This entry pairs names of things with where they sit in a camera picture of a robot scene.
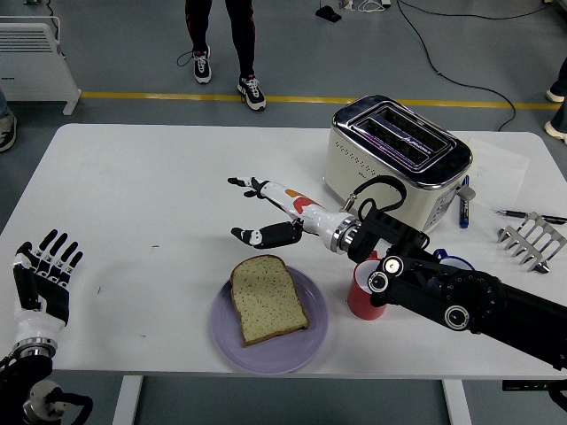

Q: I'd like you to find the black pen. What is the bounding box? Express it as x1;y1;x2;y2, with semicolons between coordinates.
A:
494;208;567;225

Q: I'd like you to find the thin black floor cable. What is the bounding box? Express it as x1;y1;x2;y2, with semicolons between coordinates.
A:
398;0;553;21

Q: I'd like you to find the cream and chrome toaster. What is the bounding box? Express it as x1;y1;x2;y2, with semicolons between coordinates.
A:
322;93;476;247

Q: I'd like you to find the blue mug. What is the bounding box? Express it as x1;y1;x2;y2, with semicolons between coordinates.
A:
431;248;475;271

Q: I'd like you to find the purple plate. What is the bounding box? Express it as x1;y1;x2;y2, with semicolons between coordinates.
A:
209;265;330;375

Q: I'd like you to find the red mug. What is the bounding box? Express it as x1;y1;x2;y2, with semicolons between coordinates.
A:
346;250;391;321

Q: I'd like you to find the white paper sheet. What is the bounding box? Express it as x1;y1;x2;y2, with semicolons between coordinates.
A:
467;135;531;212

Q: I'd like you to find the person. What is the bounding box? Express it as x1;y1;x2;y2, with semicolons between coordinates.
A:
176;0;268;112
0;87;19;154
543;57;567;145

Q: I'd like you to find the black table control panel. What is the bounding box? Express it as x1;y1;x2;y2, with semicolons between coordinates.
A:
501;379;567;392

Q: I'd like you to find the black floor device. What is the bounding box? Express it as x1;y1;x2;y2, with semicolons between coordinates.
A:
315;0;343;22

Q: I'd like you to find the metal toast rack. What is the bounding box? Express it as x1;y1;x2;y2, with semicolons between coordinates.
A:
495;211;567;274

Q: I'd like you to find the long black floor cable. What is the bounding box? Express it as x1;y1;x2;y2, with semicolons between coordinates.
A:
395;0;518;133

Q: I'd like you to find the white table leg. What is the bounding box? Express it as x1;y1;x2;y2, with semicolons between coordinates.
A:
441;379;473;425
111;375;145;425

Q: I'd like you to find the white panel heater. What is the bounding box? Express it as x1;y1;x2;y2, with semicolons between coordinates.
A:
0;16;83;117

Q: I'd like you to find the bread slice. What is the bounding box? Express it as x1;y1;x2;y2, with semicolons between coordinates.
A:
229;254;311;348

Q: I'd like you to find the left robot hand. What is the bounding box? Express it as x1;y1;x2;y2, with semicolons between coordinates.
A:
12;228;84;343

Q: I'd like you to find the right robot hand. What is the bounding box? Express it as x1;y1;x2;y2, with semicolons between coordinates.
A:
227;175;350;252

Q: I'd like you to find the blue marker pen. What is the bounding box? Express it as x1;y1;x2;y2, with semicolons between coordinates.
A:
457;174;470;229

